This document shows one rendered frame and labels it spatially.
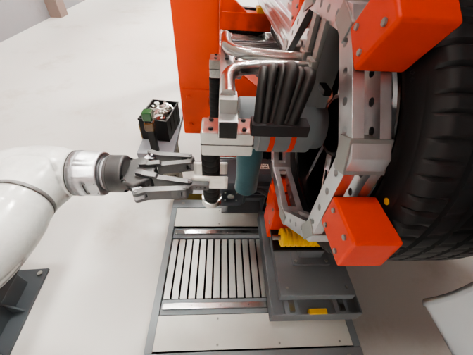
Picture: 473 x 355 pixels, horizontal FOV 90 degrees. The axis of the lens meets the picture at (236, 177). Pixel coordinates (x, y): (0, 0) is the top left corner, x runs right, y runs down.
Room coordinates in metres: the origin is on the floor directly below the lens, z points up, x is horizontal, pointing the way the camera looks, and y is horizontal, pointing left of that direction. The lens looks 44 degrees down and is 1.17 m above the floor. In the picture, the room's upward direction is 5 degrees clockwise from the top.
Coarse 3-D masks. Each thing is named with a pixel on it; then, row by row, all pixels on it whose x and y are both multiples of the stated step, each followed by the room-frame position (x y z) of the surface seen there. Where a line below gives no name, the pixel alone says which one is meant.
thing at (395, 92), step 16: (336, 80) 0.65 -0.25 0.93; (400, 80) 0.38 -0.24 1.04; (336, 96) 0.59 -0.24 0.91; (400, 96) 0.36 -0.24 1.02; (336, 112) 0.62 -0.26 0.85; (400, 112) 0.35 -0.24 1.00; (336, 128) 0.60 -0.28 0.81; (336, 144) 0.56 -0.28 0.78; (304, 160) 0.66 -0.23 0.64; (320, 160) 0.56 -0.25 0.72; (304, 176) 0.60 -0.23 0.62; (320, 176) 0.60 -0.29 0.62; (304, 192) 0.53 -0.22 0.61
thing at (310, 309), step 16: (272, 272) 0.47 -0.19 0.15; (272, 288) 0.40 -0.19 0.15; (272, 304) 0.34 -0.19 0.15; (288, 304) 0.34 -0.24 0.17; (304, 304) 0.35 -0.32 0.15; (320, 304) 0.35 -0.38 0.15; (336, 304) 0.35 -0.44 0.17; (352, 304) 0.36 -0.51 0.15; (272, 320) 0.29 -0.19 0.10; (288, 320) 0.30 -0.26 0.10
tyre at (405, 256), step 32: (416, 64) 0.36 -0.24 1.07; (448, 64) 0.32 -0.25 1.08; (416, 96) 0.33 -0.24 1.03; (448, 96) 0.29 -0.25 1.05; (416, 128) 0.30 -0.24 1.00; (448, 128) 0.27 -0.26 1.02; (416, 160) 0.27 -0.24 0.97; (448, 160) 0.25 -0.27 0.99; (384, 192) 0.28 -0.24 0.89; (416, 192) 0.24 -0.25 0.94; (448, 192) 0.24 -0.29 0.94; (416, 224) 0.22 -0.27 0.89; (448, 224) 0.23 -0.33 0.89; (416, 256) 0.24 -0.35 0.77; (448, 256) 0.25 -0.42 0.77
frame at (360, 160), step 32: (320, 0) 0.57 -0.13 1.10; (352, 0) 0.45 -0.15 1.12; (352, 64) 0.37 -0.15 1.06; (352, 96) 0.33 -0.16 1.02; (384, 96) 0.34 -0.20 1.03; (352, 128) 0.30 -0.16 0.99; (384, 128) 0.31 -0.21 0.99; (288, 160) 0.66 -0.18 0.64; (352, 160) 0.27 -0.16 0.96; (384, 160) 0.28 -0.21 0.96; (288, 192) 0.55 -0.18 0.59; (320, 192) 0.31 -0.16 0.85; (352, 192) 0.30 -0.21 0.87; (288, 224) 0.38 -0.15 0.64; (320, 224) 0.27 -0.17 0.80
